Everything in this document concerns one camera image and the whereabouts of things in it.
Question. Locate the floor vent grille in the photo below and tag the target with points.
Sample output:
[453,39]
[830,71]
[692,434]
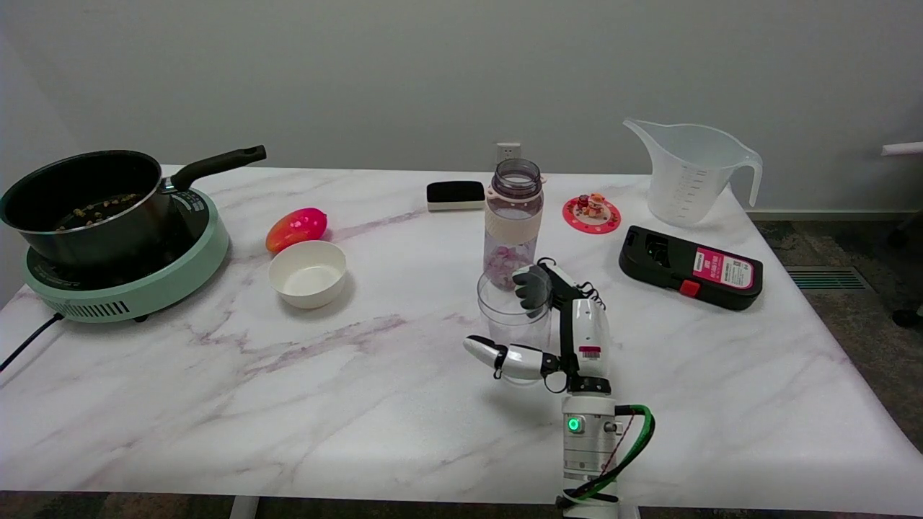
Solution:
[828,278]

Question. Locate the pink white candy pieces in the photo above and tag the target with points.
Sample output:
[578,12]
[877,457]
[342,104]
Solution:
[505,261]

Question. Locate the black device with pink label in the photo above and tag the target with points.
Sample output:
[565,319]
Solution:
[685,267]

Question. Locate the pink round coaster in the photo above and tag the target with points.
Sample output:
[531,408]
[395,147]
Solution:
[604,220]

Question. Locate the white wall outlet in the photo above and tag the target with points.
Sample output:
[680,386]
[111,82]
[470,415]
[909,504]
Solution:
[508,151]

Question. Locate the small clear measuring cup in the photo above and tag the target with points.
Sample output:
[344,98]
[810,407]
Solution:
[508,321]

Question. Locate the white table leg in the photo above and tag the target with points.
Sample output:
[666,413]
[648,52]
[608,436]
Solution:
[629,512]
[244,507]

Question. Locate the black white board eraser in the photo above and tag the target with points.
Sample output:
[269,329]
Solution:
[456,194]

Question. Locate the white round bowl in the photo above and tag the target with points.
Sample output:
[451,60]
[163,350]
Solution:
[308,274]

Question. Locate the black chair base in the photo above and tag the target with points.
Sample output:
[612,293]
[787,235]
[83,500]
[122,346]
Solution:
[910,317]

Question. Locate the clear purple water bottle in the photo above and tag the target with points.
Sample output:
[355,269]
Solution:
[513,216]

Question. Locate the mint green induction cooker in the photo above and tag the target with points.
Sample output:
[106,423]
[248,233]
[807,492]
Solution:
[180,267]

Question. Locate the brown beans pile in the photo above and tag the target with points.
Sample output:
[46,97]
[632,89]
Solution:
[97,210]

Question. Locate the large translucent measuring jug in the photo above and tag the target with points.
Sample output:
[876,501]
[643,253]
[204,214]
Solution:
[689,173]

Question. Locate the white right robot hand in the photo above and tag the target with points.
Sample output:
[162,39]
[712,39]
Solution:
[590,339]

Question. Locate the white pipe end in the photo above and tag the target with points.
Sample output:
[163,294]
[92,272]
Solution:
[905,148]

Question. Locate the red orange toy mango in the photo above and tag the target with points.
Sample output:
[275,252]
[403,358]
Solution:
[296,227]

